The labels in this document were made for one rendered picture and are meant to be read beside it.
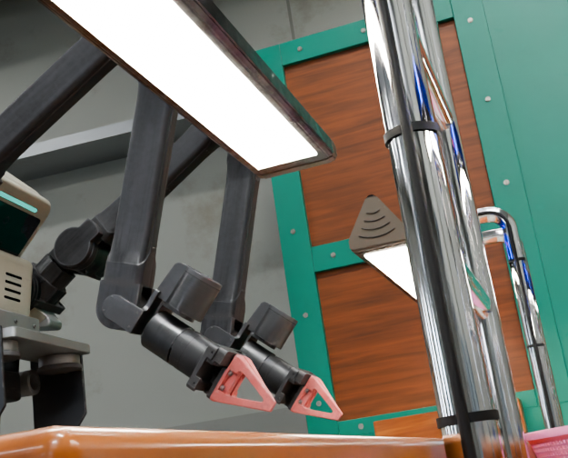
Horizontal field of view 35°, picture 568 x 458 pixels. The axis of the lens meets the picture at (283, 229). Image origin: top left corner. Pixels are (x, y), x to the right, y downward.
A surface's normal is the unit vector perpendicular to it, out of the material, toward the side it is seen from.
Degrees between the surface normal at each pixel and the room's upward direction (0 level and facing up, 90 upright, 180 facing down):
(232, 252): 87
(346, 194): 90
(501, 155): 90
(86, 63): 98
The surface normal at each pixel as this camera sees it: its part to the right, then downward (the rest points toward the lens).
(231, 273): -0.26, -0.29
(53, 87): -0.14, -0.12
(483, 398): 0.54, -0.31
